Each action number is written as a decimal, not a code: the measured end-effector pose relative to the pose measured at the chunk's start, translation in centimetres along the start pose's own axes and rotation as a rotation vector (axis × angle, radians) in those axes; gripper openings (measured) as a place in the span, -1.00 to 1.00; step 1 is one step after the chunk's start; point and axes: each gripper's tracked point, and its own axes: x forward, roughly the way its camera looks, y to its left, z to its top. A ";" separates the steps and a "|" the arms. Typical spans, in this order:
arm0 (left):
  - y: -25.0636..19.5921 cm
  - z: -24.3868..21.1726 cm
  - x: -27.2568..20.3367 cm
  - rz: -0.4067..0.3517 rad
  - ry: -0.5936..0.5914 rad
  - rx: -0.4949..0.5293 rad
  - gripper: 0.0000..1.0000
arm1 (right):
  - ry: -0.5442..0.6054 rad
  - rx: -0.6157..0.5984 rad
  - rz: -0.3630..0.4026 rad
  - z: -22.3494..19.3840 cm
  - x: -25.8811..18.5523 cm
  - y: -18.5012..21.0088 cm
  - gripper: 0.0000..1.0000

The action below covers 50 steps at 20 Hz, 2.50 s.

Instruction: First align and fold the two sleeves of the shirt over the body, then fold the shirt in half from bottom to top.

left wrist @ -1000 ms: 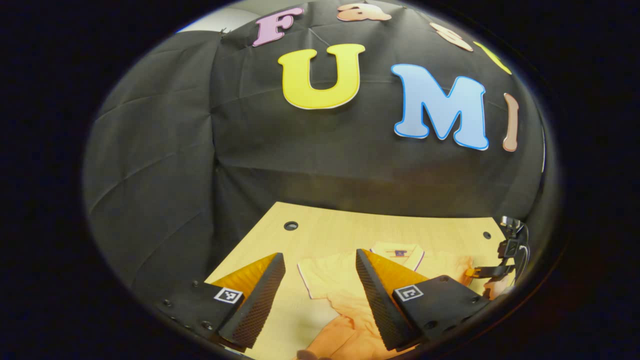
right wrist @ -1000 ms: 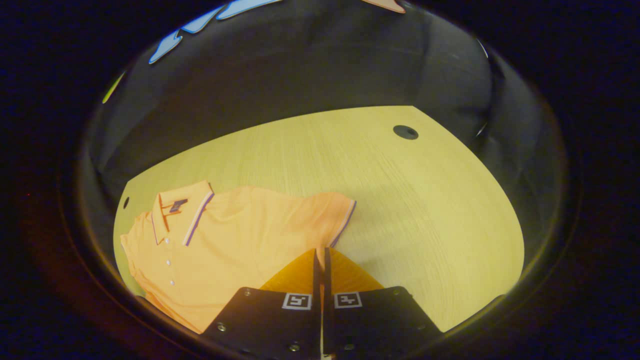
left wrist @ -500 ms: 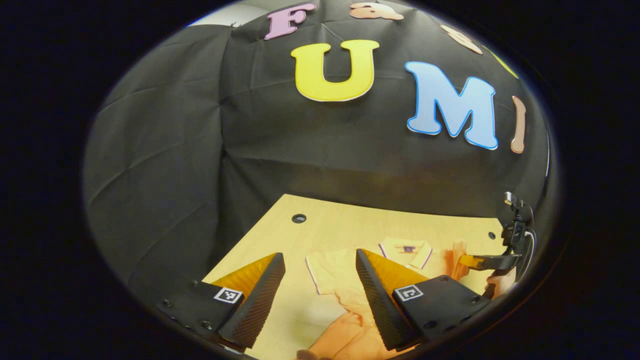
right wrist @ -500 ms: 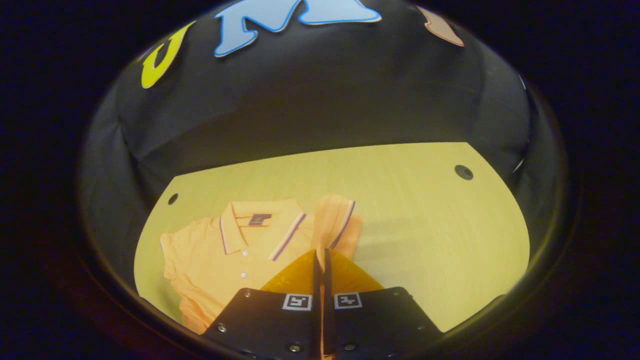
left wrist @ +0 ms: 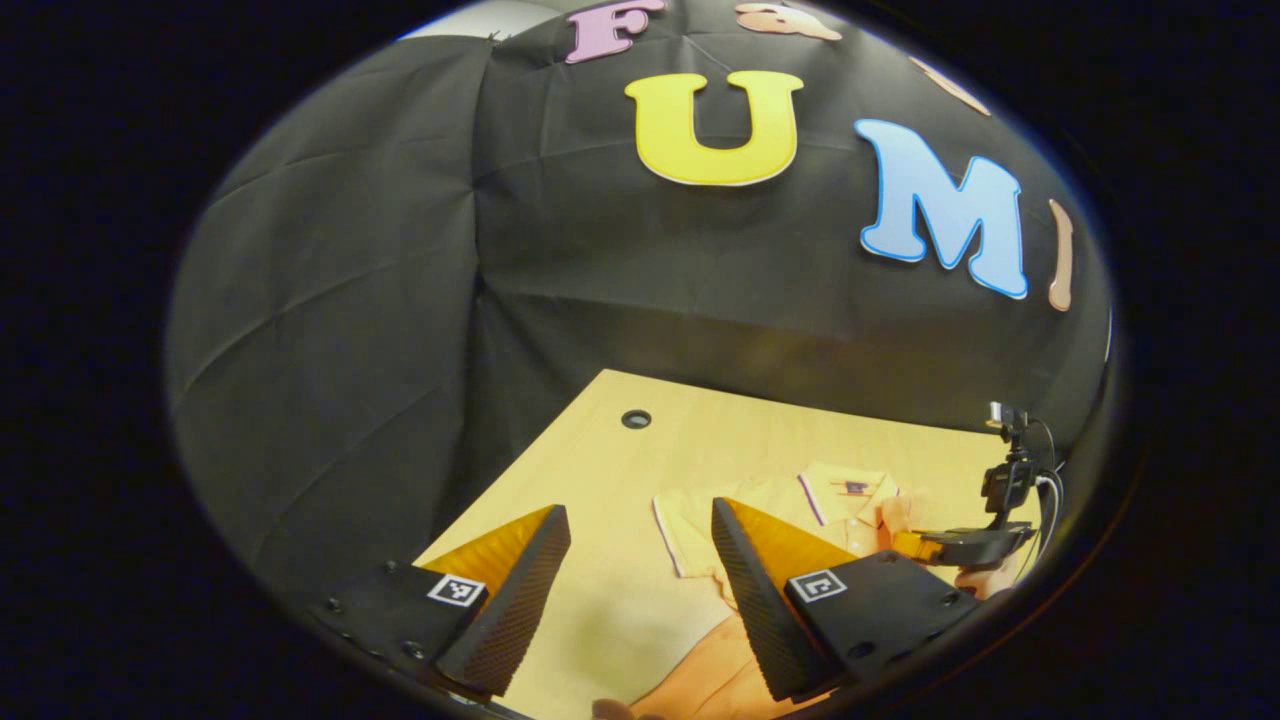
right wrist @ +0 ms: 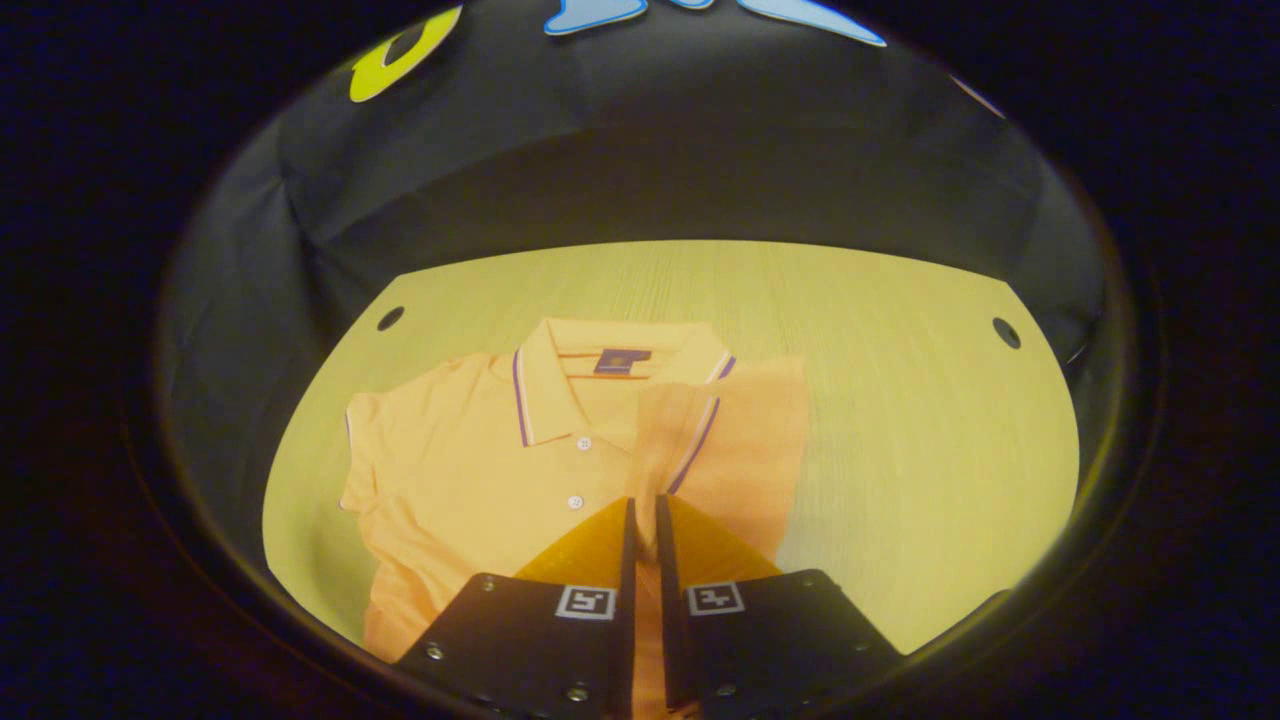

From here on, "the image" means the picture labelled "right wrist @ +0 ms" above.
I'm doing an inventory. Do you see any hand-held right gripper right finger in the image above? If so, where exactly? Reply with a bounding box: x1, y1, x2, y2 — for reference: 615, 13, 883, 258
655, 493, 906, 716

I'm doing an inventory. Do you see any black backdrop cloth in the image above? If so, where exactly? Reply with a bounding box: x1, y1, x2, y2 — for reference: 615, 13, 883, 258
155, 0, 1131, 651

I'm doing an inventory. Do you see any orange polo T-shirt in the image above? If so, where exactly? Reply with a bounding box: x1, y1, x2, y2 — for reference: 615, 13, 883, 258
338, 318, 809, 720

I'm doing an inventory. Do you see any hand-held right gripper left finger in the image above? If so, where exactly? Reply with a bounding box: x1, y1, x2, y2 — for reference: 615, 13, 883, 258
395, 497, 638, 720

